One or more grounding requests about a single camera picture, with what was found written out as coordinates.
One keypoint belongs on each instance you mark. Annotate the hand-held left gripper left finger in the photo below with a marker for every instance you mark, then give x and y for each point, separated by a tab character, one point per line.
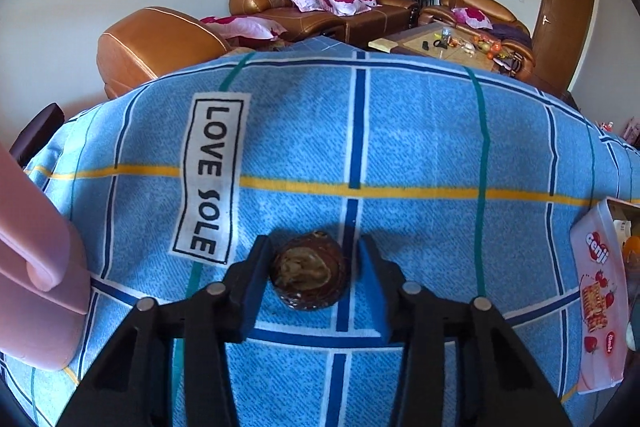
255	294

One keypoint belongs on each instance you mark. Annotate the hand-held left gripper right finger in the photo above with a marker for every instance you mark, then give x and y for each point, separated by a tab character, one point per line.
375	294

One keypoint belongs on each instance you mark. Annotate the brown halved fruit shell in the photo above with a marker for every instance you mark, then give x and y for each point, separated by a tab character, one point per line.
307	272

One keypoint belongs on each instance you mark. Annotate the pink snack box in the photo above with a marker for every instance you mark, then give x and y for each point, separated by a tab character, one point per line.
600	307

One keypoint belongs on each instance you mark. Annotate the orange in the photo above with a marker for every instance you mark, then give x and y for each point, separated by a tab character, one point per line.
631	250

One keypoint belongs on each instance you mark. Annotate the blue plaid blanket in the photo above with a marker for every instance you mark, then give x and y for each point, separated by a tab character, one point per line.
420	132

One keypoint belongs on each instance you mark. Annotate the pink electric kettle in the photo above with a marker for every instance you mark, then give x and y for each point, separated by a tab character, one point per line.
30	307

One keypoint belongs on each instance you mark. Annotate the wooden coffee table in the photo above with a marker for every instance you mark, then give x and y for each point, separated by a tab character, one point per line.
415	39

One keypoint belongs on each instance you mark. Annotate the pile of colourful snacks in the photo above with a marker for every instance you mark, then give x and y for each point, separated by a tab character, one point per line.
475	43

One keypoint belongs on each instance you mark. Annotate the dark brown chair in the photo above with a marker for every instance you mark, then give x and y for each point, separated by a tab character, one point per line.
37	132

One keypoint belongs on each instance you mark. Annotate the brown leather armchair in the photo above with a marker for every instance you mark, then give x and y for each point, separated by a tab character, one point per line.
475	2
155	42

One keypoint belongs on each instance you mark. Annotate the brown leather sofa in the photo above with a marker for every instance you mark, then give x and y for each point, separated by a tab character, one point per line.
380	22

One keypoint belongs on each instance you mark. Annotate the purple cloth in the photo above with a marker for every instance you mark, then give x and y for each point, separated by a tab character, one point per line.
512	32

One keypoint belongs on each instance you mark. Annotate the pink packet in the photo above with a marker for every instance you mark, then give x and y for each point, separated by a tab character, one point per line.
632	132

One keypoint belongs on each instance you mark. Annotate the brown wooden door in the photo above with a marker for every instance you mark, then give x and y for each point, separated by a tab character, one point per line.
562	22

